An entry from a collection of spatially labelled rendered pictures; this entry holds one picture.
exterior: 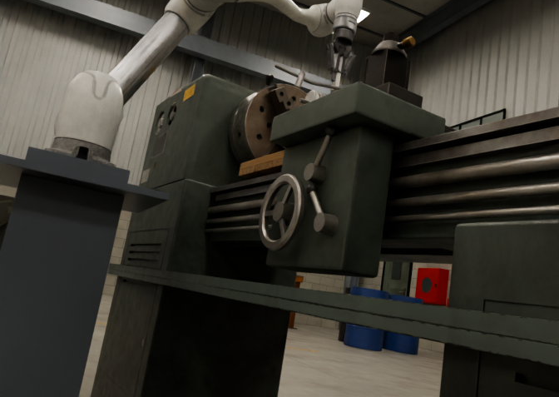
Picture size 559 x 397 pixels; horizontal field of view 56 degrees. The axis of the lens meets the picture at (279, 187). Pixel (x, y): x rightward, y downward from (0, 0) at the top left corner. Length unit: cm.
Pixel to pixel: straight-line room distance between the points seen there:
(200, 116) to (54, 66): 1069
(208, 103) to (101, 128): 45
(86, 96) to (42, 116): 1059
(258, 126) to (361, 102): 81
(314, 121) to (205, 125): 82
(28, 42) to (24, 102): 132
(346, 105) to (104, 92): 80
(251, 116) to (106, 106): 46
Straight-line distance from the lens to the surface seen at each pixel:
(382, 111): 95
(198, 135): 177
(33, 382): 143
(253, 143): 167
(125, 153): 1201
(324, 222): 91
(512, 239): 70
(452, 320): 66
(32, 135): 1199
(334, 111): 96
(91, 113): 150
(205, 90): 182
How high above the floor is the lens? 54
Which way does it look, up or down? 12 degrees up
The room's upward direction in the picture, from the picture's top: 10 degrees clockwise
